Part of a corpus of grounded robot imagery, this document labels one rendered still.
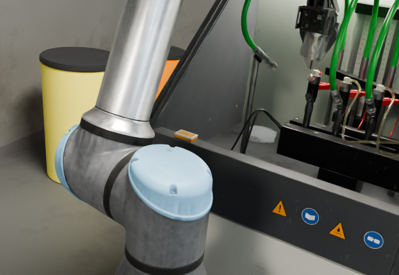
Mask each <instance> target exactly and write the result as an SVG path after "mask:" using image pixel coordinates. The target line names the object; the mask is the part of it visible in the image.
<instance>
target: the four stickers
mask: <svg viewBox="0 0 399 275"><path fill-rule="evenodd" d="M289 203H290V202H288V201H285V200H281V199H279V198H276V197H273V202H272V207H271V212H272V213H274V214H278V215H280V216H283V217H286V218H287V216H288V211H289ZM319 216H320V211H318V210H315V209H312V208H309V207H307V206H303V208H302V214H301V217H300V221H301V222H304V223H307V224H309V225H312V226H315V227H318V222H319ZM349 227H350V225H349V224H347V223H344V222H341V221H339V220H336V219H333V218H331V223H330V227H329V230H328V234H330V235H332V236H335V237H338V238H340V239H343V240H345V241H346V239H347V235H348V232H349ZM385 238H386V236H385V235H383V234H380V233H378V232H375V231H373V230H370V229H368V228H366V231H365V235H364V237H363V241H362V245H365V246H368V247H370V248H372V249H374V250H377V251H379V252H381V249H382V246H383V244H384V240H385Z"/></svg>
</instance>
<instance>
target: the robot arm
mask: <svg viewBox="0 0 399 275"><path fill-rule="evenodd" d="M183 3H184V0H124V3H123V7H122V11H121V15H120V18H119V22H118V26H117V29H116V33H115V36H114V40H113V43H112V47H111V50H110V54H109V58H108V60H107V65H106V69H105V71H104V76H103V79H102V83H101V86H100V90H99V94H98V97H97V101H96V105H95V107H93V108H92V109H90V110H88V111H86V112H85V113H83V115H82V117H81V120H80V123H79V124H76V125H74V126H73V127H71V128H70V129H69V133H67V134H64V135H63V136H62V138H61V140H60V142H59V144H58V146H57V149H56V153H55V170H56V174H57V177H58V179H59V181H60V182H61V184H62V185H63V186H64V187H65V188H66V189H67V190H68V191H70V193H71V194H72V195H73V196H74V197H75V198H77V199H79V200H80V201H82V202H85V203H87V204H89V205H91V206H92V207H94V208H95V209H97V210H98V211H100V212H102V213H103V214H105V215H106V216H108V217H110V218H111V219H112V220H114V221H116V222H117V223H119V224H120V225H122V226H123V227H124V228H125V230H126V238H125V253H124V255H123V257H122V260H121V262H120V264H119V267H118V269H117V271H116V273H115V275H207V272H206V269H205V264H204V251H205V242H206V237H207V228H208V219H209V213H210V208H211V205H212V202H213V193H212V186H213V178H212V175H211V171H210V169H209V167H208V166H207V164H206V163H205V162H204V161H203V160H202V159H201V158H200V157H198V156H197V155H196V154H194V153H192V152H190V151H188V150H185V149H184V148H180V147H170V146H169V145H165V144H153V145H152V143H153V140H154V136H155V133H154V131H153V129H152V128H151V126H150V123H149V119H150V115H151V111H152V109H153V105H154V101H155V99H156V95H157V91H158V89H159V85H160V81H161V78H162V75H163V71H164V67H165V65H166V61H167V57H168V54H169V51H170V47H171V44H172V40H173V37H174V34H175V30H176V26H177V24H178V20H179V16H180V14H181V10H182V6H183ZM339 10H340V9H339V6H338V2H337V0H307V3H306V5H300V6H299V8H298V12H297V19H296V25H295V29H298V28H299V31H300V36H301V39H302V46H301V47H300V55H302V56H304V59H305V63H306V65H307V67H308V69H314V68H315V67H316V66H317V65H318V64H319V63H320V62H321V61H322V60H323V58H324V57H325V55H326V54H327V52H328V51H329V50H330V49H331V47H332V45H333V44H334V42H335V41H336V39H337V35H338V27H339V24H340V23H338V22H337V17H338V15H339ZM299 13H300V18H299ZM298 18H299V23H297V22H298ZM315 33H317V34H322V36H319V37H318V40H317V43H318V48H317V49H316V52H315V57H314V59H313V53H314V43H315V41H316V34H315Z"/></svg>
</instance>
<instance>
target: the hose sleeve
mask: <svg viewBox="0 0 399 275"><path fill-rule="evenodd" d="M252 51H253V52H254V53H255V54H256V55H257V56H258V57H259V58H260V59H261V60H262V61H263V62H264V63H265V64H266V65H267V66H268V67H271V66H273V65H274V62H273V61H272V59H271V58H270V57H268V56H267V55H266V54H265V53H264V52H263V51H262V49H261V48H260V47H259V46H258V45H257V47H256V49H255V50H252Z"/></svg>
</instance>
